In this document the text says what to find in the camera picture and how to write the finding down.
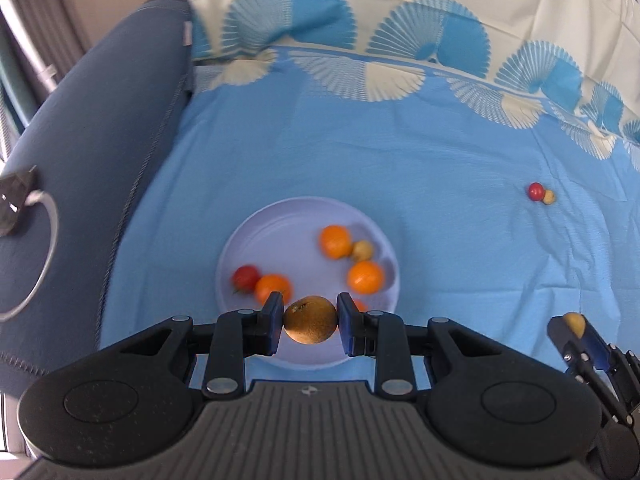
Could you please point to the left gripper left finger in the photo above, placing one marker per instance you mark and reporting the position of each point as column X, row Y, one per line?
column 235, row 336

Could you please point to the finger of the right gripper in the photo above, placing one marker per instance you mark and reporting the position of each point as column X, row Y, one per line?
column 579, row 364
column 596, row 347

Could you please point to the lilac round plate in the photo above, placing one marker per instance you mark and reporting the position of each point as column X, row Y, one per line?
column 283, row 238

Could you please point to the small red tomato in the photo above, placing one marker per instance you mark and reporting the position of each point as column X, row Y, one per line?
column 536, row 192

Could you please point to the grey curtain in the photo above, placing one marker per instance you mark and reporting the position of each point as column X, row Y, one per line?
column 48, row 43

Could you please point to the dark blue sofa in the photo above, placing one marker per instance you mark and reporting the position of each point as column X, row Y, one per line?
column 97, row 142

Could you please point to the tan longan fruit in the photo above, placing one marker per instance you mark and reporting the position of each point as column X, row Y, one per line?
column 576, row 322
column 362, row 250
column 549, row 197
column 310, row 320

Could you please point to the black smartphone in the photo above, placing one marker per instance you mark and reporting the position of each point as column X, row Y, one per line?
column 15, row 189

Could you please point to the blue patterned sofa cover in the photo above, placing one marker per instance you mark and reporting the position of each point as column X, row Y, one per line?
column 432, row 117

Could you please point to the orange mandarin with stem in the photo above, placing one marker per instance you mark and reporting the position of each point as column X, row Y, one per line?
column 361, row 306

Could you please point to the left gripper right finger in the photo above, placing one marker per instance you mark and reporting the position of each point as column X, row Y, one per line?
column 384, row 337

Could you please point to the red tomato with stem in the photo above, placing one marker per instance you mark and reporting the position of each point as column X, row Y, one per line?
column 245, row 278

